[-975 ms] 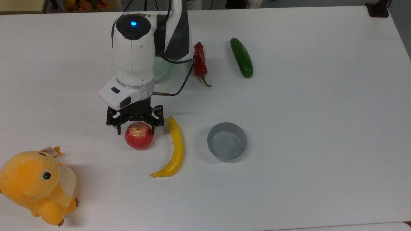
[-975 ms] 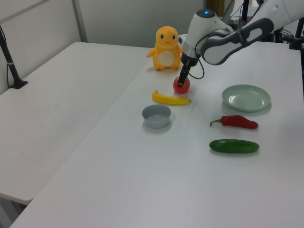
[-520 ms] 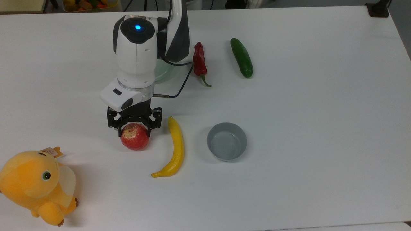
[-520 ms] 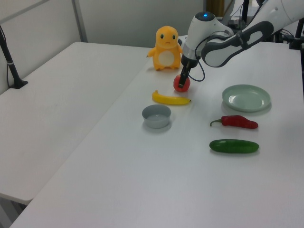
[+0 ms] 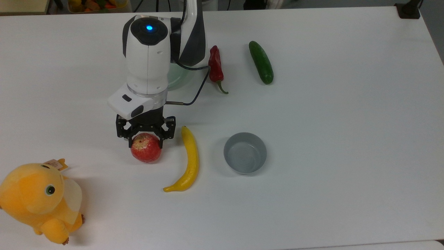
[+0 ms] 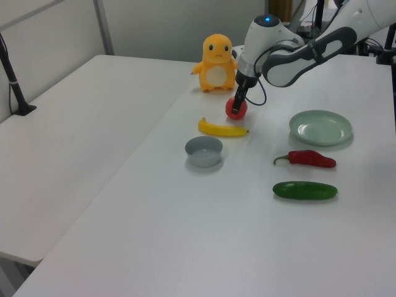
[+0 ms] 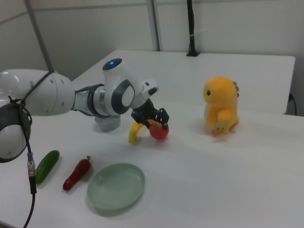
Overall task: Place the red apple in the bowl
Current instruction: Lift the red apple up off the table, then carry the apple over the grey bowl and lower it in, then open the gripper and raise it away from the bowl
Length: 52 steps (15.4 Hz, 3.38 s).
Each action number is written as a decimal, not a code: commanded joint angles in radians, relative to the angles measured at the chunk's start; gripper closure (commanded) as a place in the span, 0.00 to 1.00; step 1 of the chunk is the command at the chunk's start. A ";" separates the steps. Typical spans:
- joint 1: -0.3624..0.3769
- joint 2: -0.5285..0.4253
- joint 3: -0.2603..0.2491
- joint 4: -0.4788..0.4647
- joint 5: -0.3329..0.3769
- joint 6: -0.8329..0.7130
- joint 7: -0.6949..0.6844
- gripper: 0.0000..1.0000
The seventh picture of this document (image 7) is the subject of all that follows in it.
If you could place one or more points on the pale green plate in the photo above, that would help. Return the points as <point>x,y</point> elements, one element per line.
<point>116,186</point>

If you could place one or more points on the red chili pepper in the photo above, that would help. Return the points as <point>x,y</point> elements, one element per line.
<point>77,174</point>

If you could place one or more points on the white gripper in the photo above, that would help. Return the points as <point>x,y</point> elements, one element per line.
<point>148,89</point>

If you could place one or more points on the red apple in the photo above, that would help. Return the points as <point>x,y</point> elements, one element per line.
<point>158,133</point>

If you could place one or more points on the green cucumber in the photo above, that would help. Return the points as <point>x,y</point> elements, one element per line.
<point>46,167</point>

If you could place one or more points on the black camera pole with clamp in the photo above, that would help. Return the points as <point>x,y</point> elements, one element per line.
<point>191,26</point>

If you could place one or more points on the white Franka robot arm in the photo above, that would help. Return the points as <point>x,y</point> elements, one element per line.
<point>52,95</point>

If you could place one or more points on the yellow plush dinosaur toy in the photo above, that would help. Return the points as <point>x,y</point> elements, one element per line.
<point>221,99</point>

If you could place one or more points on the yellow banana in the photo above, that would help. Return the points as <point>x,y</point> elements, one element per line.
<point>133,135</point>

